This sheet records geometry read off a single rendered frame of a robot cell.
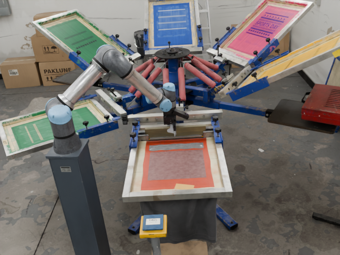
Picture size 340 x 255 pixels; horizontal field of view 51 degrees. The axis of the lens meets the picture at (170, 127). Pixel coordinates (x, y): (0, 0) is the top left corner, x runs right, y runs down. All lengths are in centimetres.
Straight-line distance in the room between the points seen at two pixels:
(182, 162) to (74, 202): 68
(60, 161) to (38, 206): 171
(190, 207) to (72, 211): 69
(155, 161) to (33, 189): 196
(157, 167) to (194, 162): 23
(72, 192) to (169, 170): 57
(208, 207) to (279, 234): 115
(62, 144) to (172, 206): 70
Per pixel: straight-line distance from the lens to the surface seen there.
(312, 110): 256
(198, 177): 209
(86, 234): 233
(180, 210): 213
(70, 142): 199
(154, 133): 240
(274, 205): 340
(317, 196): 358
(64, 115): 192
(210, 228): 223
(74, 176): 206
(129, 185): 202
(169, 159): 226
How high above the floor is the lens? 221
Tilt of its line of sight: 29 degrees down
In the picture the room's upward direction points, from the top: 4 degrees counter-clockwise
